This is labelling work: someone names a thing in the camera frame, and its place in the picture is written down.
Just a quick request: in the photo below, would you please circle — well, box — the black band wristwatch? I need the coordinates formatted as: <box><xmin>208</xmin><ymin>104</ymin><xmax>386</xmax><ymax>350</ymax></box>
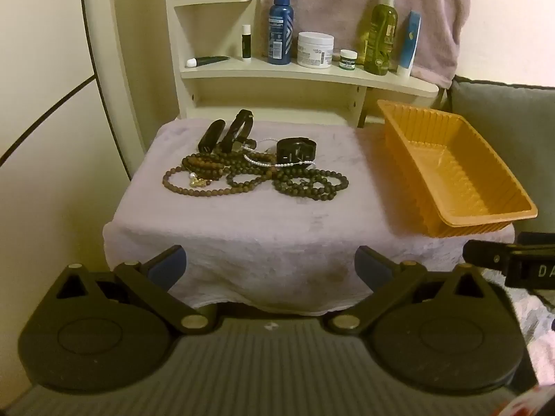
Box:
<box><xmin>220</xmin><ymin>109</ymin><xmax>258</xmax><ymax>153</ymax></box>

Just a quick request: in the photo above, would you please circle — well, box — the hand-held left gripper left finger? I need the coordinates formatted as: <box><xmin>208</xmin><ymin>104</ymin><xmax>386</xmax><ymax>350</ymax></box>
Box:
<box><xmin>55</xmin><ymin>245</ymin><xmax>218</xmax><ymax>335</ymax></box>

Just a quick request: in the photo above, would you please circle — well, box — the green spray bottle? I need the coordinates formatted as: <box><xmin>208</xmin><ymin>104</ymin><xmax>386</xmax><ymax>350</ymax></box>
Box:
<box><xmin>358</xmin><ymin>0</ymin><xmax>400</xmax><ymax>76</ymax></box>

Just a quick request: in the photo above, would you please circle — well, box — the short dark bead strand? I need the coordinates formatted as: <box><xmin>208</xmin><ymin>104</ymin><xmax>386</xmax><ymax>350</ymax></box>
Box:
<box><xmin>225</xmin><ymin>162</ymin><xmax>278</xmax><ymax>196</ymax></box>

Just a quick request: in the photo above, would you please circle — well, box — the white patterned blanket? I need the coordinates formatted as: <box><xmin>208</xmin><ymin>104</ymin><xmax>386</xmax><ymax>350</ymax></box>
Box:
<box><xmin>479</xmin><ymin>266</ymin><xmax>555</xmax><ymax>386</ymax></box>

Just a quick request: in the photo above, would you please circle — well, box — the blue spray bottle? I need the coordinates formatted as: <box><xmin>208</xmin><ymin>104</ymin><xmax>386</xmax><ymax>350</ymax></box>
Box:
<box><xmin>267</xmin><ymin>0</ymin><xmax>294</xmax><ymax>66</ymax></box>

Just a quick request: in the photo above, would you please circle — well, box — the white pearl necklace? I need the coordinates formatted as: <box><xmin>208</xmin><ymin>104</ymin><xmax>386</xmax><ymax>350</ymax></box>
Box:
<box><xmin>243</xmin><ymin>138</ymin><xmax>316</xmax><ymax>170</ymax></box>

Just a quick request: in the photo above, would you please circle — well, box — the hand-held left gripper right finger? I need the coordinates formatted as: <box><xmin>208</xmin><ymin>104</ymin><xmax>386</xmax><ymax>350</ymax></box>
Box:
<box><xmin>324</xmin><ymin>245</ymin><xmax>492</xmax><ymax>335</ymax></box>

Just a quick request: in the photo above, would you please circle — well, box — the cream shelf unit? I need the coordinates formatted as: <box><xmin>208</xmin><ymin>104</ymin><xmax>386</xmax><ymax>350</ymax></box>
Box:
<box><xmin>108</xmin><ymin>0</ymin><xmax>441</xmax><ymax>180</ymax></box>

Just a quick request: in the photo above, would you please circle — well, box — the mauve hanging towel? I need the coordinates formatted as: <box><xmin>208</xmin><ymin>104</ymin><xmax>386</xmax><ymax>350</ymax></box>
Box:
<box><xmin>259</xmin><ymin>0</ymin><xmax>471</xmax><ymax>89</ymax></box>

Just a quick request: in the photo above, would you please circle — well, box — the lavender table towel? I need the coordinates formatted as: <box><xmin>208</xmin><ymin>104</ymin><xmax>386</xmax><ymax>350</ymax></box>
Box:
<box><xmin>103</xmin><ymin>118</ymin><xmax>516</xmax><ymax>316</ymax></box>

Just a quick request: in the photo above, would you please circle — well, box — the wide black cuff bracelet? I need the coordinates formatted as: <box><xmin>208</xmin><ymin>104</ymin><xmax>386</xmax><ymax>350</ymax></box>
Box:
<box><xmin>276</xmin><ymin>137</ymin><xmax>317</xmax><ymax>166</ymax></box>

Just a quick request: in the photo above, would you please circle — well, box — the grey cushion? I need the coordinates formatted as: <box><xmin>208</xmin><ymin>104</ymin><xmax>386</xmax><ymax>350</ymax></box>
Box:
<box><xmin>449</xmin><ymin>76</ymin><xmax>555</xmax><ymax>243</ymax></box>

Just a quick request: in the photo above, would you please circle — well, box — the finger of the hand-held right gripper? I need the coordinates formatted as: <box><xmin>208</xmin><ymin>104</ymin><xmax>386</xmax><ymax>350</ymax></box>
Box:
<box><xmin>516</xmin><ymin>231</ymin><xmax>555</xmax><ymax>250</ymax></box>
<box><xmin>462</xmin><ymin>237</ymin><xmax>555</xmax><ymax>289</ymax></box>

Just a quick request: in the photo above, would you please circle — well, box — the blue white tube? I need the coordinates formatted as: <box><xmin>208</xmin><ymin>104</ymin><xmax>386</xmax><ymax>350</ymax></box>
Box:
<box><xmin>396</xmin><ymin>10</ymin><xmax>422</xmax><ymax>78</ymax></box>

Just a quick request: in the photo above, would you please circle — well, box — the red white printed object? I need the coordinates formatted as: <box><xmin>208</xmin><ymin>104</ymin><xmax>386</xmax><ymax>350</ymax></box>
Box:
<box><xmin>514</xmin><ymin>383</ymin><xmax>555</xmax><ymax>416</ymax></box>

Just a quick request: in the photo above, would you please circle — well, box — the orange ribbed plastic tray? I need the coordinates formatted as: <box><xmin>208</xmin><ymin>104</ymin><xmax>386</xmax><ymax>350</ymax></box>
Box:
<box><xmin>376</xmin><ymin>99</ymin><xmax>538</xmax><ymax>238</ymax></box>

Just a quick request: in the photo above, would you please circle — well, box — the white cream jar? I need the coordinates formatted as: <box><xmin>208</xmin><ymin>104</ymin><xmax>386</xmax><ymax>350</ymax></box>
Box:
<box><xmin>297</xmin><ymin>32</ymin><xmax>335</xmax><ymax>70</ymax></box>

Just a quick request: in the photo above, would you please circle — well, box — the black tube white cap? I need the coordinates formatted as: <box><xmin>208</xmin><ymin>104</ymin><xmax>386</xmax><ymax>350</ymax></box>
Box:
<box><xmin>186</xmin><ymin>55</ymin><xmax>230</xmax><ymax>68</ymax></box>

